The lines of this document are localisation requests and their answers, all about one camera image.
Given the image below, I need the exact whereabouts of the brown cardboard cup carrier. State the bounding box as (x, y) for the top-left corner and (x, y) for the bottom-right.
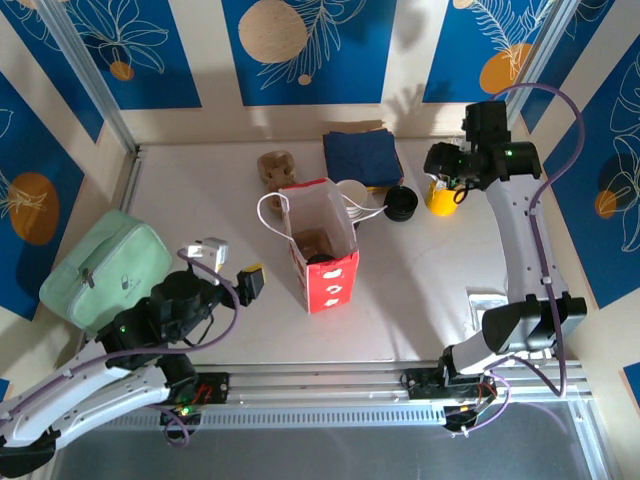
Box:
(257, 149), (299, 211)
(294, 227), (334, 256)

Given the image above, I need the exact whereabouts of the red white paper bag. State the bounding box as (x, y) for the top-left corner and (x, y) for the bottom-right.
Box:
(257, 177), (390, 315)

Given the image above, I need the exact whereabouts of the yellow stirrer holder cup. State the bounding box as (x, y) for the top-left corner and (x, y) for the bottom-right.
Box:
(424, 178), (460, 217)

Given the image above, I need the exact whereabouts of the mint green zipper pouch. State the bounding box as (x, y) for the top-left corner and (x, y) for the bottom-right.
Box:
(38, 209), (174, 334)

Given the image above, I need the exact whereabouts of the stack of black lids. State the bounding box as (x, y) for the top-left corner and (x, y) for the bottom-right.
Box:
(383, 184), (419, 221)

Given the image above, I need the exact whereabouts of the small controller board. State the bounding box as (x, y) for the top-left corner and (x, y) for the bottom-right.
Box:
(443, 402), (496, 440)
(158, 403), (205, 449)

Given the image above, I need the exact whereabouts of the stack of paper cups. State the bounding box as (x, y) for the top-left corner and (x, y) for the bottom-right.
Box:
(335, 179), (369, 231)

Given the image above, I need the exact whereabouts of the navy napkin stack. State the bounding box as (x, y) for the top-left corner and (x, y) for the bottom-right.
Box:
(322, 128), (405, 186)

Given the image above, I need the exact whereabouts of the clear plastic holder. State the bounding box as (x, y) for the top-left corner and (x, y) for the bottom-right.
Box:
(465, 287), (509, 331)

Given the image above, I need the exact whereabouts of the grey metal sheet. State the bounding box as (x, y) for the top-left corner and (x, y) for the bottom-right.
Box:
(49, 424), (601, 480)

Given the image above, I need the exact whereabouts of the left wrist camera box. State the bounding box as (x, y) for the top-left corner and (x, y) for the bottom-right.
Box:
(178, 237), (230, 274)

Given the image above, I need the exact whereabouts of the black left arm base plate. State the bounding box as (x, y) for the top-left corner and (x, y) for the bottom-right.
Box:
(184, 372), (231, 406)

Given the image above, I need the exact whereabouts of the aluminium frame post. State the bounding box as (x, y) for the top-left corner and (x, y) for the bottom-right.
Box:
(35, 0), (142, 157)
(509, 0), (576, 116)

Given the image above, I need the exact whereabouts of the aluminium frame rail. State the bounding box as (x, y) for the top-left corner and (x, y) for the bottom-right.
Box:
(164, 359), (594, 416)

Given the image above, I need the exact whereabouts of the aluminium side rail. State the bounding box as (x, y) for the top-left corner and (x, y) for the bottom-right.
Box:
(118, 144), (149, 214)

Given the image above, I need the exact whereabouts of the slotted grey cable duct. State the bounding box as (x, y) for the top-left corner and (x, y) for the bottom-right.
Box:
(99, 403), (576, 432)

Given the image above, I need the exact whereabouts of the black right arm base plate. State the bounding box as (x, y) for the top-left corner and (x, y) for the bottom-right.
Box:
(404, 368), (501, 401)

